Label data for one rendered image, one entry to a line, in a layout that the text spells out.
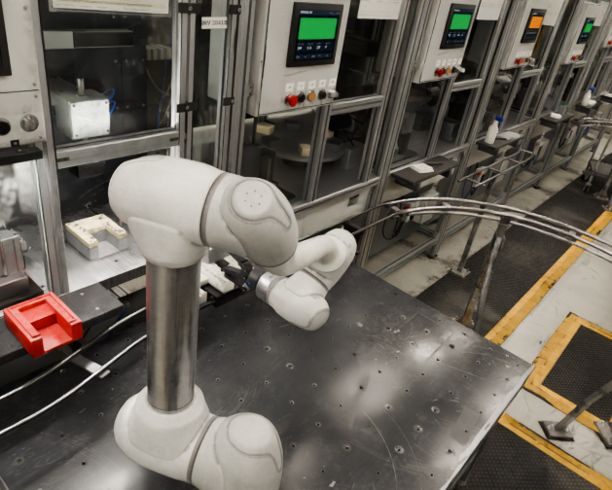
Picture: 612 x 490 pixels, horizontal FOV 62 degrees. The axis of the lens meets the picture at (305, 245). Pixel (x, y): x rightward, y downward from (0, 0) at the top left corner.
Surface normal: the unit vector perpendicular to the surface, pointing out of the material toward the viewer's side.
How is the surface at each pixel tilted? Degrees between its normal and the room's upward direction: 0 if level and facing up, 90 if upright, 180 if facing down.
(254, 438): 6
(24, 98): 90
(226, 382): 0
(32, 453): 0
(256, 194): 42
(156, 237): 95
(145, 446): 86
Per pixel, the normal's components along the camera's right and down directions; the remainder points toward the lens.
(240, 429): 0.32, -0.80
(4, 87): 0.74, 0.43
